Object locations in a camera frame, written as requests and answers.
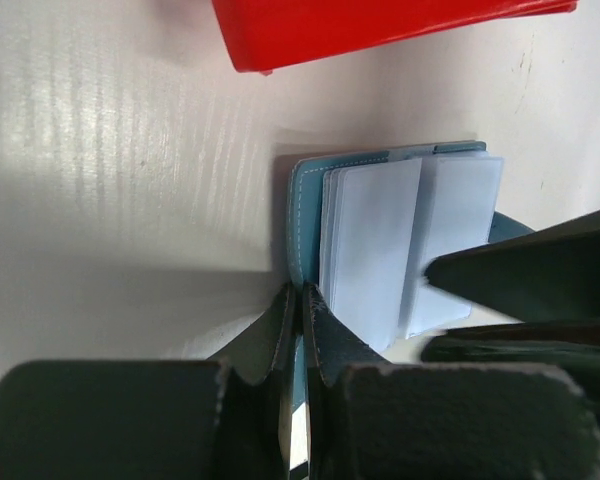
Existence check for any red plastic bin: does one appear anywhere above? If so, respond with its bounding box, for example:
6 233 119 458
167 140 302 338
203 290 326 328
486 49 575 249
212 0 577 73

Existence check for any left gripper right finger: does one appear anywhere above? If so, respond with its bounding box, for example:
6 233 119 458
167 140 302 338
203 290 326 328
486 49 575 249
302 283 600 479

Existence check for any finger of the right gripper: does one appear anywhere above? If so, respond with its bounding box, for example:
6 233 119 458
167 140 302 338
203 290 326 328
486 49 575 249
424 210 600 323
420 319 600 411

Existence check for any blue leather card holder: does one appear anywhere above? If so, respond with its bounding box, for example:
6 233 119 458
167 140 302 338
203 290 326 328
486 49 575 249
287 141 529 352

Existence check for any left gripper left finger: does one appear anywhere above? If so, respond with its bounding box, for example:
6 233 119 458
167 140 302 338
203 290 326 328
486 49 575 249
0 284 295 479

